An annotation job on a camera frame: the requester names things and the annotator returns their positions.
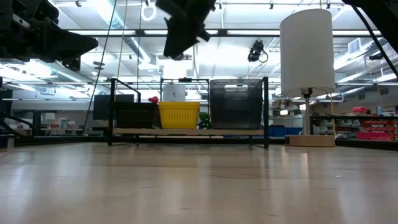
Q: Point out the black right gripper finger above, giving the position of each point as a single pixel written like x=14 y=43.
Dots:
x=180 y=39

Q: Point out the small green plant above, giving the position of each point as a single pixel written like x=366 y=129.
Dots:
x=204 y=121

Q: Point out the red storage bins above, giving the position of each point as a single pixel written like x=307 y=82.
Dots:
x=376 y=130

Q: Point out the wooden shelf with black frame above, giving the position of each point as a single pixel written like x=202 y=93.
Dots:
x=186 y=131

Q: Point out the white cylindrical container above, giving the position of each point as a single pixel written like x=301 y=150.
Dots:
x=174 y=92

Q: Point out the yellow slotted plastic basket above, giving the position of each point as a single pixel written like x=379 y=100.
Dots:
x=179 y=115

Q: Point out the grey translucent plastic bin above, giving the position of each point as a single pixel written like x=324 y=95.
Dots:
x=236 y=105

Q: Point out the small red object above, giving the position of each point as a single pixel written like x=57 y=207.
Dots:
x=153 y=99

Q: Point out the black slotted plastic basket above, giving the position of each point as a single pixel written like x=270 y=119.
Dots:
x=135 y=115

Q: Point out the black monitor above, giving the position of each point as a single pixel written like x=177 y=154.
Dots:
x=102 y=107

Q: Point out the black overhead camera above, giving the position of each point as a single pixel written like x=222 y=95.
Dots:
x=255 y=51

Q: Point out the white shade table lamp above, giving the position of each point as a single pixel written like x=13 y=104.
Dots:
x=306 y=49

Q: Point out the blue storage bins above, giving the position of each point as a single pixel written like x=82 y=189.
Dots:
x=284 y=131

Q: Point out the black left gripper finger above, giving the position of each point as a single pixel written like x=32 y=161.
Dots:
x=71 y=43

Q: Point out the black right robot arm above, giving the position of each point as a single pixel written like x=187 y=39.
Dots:
x=385 y=18

